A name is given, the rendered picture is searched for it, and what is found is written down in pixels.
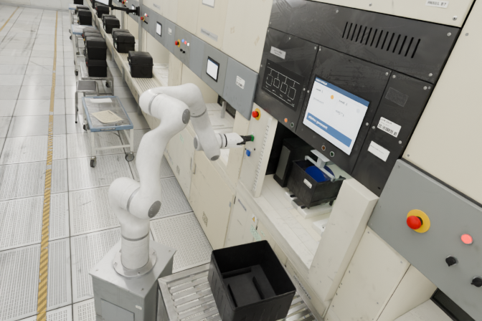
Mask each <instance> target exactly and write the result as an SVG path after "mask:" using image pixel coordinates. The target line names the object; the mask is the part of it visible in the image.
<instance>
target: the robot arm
mask: <svg viewBox="0 0 482 321"><path fill-rule="evenodd" d="M139 106H140V108H141V109H142V111H144V112H145V113H147V114H148V115H151V116H153V117H155V118H158V119H160V120H161V123H160V125H159V126H158V127H157V128H156V129H153V130H151V131H149V132H147V133H146V134H145V135H144V136H143V137H142V139H141V142H140V145H139V147H138V152H137V155H136V168H137V171H138V175H139V178H140V183H139V182H138V181H135V180H133V179H132V178H128V177H120V178H117V179H115V180H114V182H112V183H111V185H110V187H109V189H108V200H109V203H110V206H111V208H112V210H113V213H114V214H115V216H116V218H117V219H118V221H119V223H120V235H121V248H120V250H119V251H118V252H117V253H116V255H115V256H114V259H113V268H114V270H115V271H116V272H117V273H118V274H119V275H120V276H122V277H127V278H136V277H141V276H143V275H145V274H147V273H149V272H150V271H151V270H152V269H153V268H154V266H155V264H156V252H155V250H154V249H153V248H152V247H151V246H149V242H150V221H149V219H152V218H153V217H154V216H155V215H156V214H157V213H158V212H159V210H160V208H161V203H162V193H161V181H160V167H161V160H162V158H163V155H164V151H165V149H166V146H167V144H168V142H169V141H170V140H171V138H172V137H174V136H175V135H176V134H177V133H179V132H180V131H182V130H183V129H184V128H185V127H186V126H187V125H188V123H189V120H191V122H192V125H193V127H194V130H195V132H196V134H197V135H195V136H194V148H195V150H196V151H201V150H202V151H204V153H205V155H206V157H207V158H208V159H209V160H211V161H216V160H217V159H219V157H220V154H221V152H220V149H221V148H225V147H226V148H241V147H242V145H245V144H246V142H248V141H251V139H252V136H251V135H245V136H244V135H238V134H237V133H225V134H223V133H216V134H215V133H214V130H213V127H212V124H211V122H210V119H209V115H208V112H207V108H206V105H205V103H204V98H203V96H202V92H201V90H200V89H199V88H198V87H197V86H196V85H195V84H192V83H186V84H183V85H179V86H173V87H154V88H151V89H149V90H147V91H145V92H143V93H142V94H141V96H140V98H139Z"/></svg>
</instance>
